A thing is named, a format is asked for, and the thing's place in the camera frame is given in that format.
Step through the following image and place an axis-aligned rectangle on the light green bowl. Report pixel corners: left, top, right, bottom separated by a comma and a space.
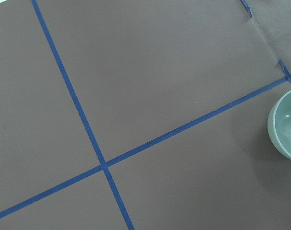
267, 91, 291, 160

